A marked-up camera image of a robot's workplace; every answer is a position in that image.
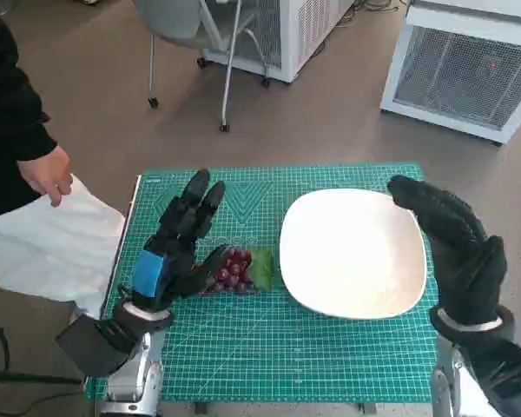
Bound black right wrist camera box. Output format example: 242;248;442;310
464;341;521;416

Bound cables on floor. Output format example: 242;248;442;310
340;0;414;30

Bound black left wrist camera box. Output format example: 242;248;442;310
55;314;136;377

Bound white cabinet with mesh panel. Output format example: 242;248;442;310
379;0;521;147

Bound black floor cable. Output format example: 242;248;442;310
0;315;84;417

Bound red toy grapes with leaf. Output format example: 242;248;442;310
199;245;274;296

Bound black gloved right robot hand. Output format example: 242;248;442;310
386;175;508;323

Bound white cabinet with glass door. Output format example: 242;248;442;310
201;0;358;84

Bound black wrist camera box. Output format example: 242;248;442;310
55;314;136;377
464;341;521;416

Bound white square plate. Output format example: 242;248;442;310
279;188;427;321

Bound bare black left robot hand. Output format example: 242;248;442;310
119;168;234;312

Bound person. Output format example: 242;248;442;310
0;0;127;318

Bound grey office chair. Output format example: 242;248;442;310
132;0;283;132

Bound person's hand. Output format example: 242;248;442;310
19;145;74;208

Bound green cutting mat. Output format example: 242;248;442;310
83;162;439;403

